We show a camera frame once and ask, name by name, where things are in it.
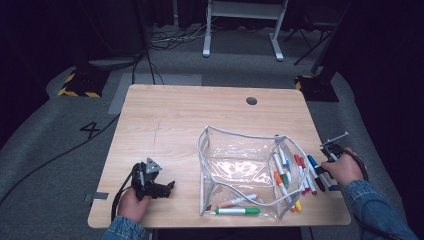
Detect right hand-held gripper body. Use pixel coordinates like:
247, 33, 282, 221
319, 131, 350, 164

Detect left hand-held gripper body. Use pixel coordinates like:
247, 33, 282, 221
132, 157, 163, 201

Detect black cap marker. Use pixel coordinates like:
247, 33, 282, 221
301, 156, 326, 193

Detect light blue cap marker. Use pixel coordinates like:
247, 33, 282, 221
279, 148, 292, 174

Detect yellow cap marker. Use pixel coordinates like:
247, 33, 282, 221
284, 183, 303, 213

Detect purple cap marker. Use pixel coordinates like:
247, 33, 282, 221
273, 134, 288, 168

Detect clear plastic bag white trim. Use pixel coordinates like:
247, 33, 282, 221
197, 125, 310, 220

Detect peach cap marker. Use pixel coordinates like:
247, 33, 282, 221
218, 193, 258, 208

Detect person's right hand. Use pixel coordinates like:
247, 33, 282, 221
322, 148, 365, 187

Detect person's left hand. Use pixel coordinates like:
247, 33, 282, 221
117, 188, 152, 224

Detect dark green cap marker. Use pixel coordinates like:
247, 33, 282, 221
271, 153, 290, 188

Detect orange cap marker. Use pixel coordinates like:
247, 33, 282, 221
273, 170, 297, 213

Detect grey tape piece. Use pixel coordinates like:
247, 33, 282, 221
83, 191, 110, 202

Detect black yellow striped stand base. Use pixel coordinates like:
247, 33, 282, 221
294, 73, 340, 103
57, 68, 112, 99

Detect black tripod legs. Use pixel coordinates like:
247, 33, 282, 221
283, 19, 338, 66

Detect left hand-held gripper black cable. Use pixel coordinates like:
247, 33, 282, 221
110, 163, 141, 223

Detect hand-held gripper black cable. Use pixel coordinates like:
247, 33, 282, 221
110, 163, 141, 223
344, 149, 404, 240

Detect right hand-held gripper black cable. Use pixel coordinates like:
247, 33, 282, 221
344, 149, 404, 240

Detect long black floor cable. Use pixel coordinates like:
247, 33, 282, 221
0, 113, 122, 206

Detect black cables by pole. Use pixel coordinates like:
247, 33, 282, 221
131, 49, 164, 85

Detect grey stand base plate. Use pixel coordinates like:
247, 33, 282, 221
87, 56, 145, 70

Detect bundle of floor cables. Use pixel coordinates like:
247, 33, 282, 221
148, 18, 218, 52

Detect white metal table frame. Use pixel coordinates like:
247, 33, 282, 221
202, 0, 290, 62

